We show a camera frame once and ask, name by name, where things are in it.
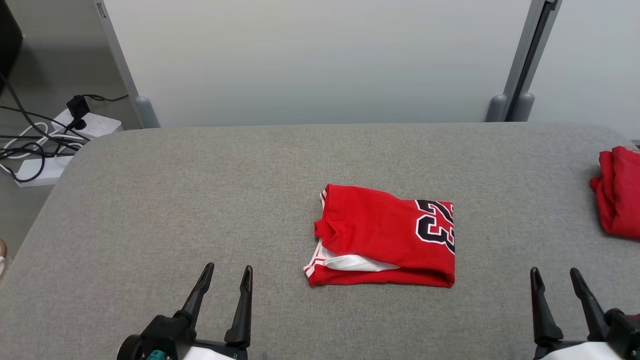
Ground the red basketball jersey number 23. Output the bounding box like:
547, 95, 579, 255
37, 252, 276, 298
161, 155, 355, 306
303, 184, 456, 289

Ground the thick black cable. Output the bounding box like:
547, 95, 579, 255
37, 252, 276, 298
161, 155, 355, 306
0, 74, 83, 148

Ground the black cabinet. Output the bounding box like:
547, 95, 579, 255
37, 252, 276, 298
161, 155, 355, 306
0, 0, 24, 96

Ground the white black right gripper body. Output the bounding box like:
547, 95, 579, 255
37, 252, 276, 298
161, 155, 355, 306
533, 341, 627, 360

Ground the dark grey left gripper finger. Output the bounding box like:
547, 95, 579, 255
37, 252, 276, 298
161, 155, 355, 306
224, 265, 254, 349
174, 262, 215, 329

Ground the looped black cable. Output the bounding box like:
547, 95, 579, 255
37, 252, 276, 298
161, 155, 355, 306
0, 141, 47, 184

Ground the black plug adapter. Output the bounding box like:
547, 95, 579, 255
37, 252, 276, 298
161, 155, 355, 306
66, 95, 91, 130

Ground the white power strip with adapter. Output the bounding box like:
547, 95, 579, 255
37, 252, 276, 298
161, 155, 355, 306
52, 109, 124, 140

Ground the grey double-footed partition post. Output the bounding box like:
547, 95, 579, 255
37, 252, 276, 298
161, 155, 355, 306
484, 0, 564, 123

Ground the red basketball shorts white stripe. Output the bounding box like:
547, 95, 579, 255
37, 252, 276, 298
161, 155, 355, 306
589, 146, 640, 240

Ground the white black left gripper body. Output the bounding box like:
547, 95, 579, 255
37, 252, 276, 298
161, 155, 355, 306
182, 339, 249, 360

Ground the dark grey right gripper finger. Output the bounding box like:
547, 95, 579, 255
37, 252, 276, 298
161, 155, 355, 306
570, 267, 609, 342
530, 266, 565, 346

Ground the grey single-footed partition post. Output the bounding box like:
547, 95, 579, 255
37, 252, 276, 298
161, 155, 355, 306
92, 0, 161, 129

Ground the thin black adapter cable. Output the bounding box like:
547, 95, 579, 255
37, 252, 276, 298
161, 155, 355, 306
82, 93, 130, 103

